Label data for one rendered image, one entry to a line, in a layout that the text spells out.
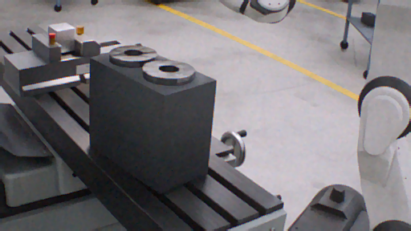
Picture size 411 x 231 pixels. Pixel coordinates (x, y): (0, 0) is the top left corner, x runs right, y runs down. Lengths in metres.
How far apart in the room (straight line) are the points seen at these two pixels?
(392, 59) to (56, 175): 0.78
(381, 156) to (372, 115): 0.10
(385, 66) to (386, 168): 0.23
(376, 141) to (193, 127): 0.43
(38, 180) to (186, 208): 0.44
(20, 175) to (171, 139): 0.44
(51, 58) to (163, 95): 0.53
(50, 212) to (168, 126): 0.50
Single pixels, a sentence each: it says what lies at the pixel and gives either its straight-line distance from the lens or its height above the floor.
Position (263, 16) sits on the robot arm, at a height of 1.14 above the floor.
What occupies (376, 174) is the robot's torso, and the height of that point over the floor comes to 0.86.
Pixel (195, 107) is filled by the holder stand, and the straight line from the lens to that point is 0.97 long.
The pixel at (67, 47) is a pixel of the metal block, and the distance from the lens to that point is 1.42.
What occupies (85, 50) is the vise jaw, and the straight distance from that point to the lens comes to 1.41.
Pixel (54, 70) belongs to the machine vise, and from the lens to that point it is 1.39.
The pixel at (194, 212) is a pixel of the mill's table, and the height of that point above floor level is 0.91.
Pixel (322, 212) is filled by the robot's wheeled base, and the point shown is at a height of 0.59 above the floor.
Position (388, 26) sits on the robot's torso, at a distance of 1.18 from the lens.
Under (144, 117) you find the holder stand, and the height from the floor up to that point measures 1.04.
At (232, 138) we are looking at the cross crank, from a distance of 1.77.
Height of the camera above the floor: 1.46
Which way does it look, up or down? 25 degrees down
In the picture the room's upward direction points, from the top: 5 degrees clockwise
